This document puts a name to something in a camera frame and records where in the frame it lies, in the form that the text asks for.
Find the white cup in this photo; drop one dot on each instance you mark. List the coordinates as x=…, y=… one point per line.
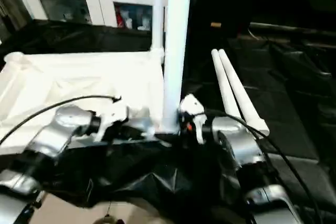
x=128, y=22

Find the red packet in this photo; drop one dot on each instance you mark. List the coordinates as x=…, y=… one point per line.
x=120, y=18

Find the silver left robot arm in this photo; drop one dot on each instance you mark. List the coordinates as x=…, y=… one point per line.
x=52, y=134

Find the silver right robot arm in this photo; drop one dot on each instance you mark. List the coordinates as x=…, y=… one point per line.
x=236, y=137

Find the white jar blue print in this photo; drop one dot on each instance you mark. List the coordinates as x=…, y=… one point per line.
x=144, y=24

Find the white plastic table leg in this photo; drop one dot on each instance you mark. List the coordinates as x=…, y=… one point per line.
x=157, y=11
x=236, y=82
x=174, y=51
x=220, y=77

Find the long black bar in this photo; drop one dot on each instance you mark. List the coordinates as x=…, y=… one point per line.
x=294, y=29

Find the dark grey robot foot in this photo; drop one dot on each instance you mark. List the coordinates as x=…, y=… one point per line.
x=107, y=220

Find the black plastic mat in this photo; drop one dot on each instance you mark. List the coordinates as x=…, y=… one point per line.
x=288, y=90

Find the white plastic table top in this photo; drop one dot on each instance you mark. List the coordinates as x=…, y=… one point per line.
x=65, y=77

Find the small tan label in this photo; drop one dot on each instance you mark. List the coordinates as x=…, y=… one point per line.
x=216, y=24

